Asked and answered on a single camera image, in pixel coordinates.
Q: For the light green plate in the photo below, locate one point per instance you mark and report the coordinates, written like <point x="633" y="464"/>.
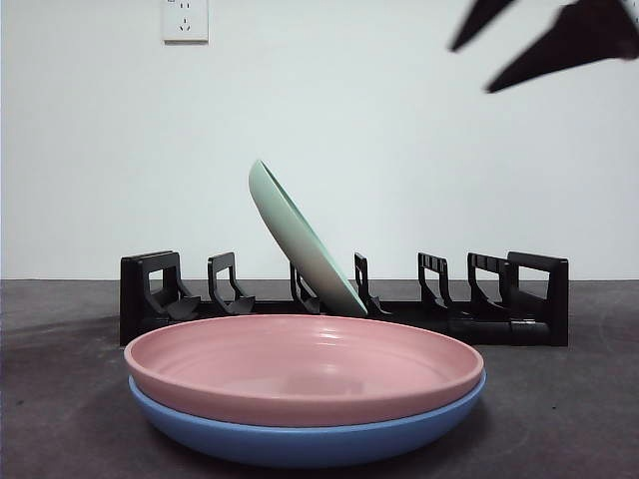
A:
<point x="299" y="239"/>

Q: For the black plastic dish rack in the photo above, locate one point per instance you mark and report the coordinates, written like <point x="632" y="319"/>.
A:
<point x="554" y="299"/>

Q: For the white wall power outlet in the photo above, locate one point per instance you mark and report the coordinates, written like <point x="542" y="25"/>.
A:
<point x="186" y="22"/>

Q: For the pink plate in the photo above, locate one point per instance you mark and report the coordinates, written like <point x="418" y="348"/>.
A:
<point x="224" y="364"/>

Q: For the light blue plate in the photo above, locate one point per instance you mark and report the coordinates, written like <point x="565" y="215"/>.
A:
<point x="299" y="444"/>

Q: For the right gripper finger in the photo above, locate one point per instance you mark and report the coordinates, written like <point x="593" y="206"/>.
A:
<point x="481" y="20"/>
<point x="584" y="35"/>

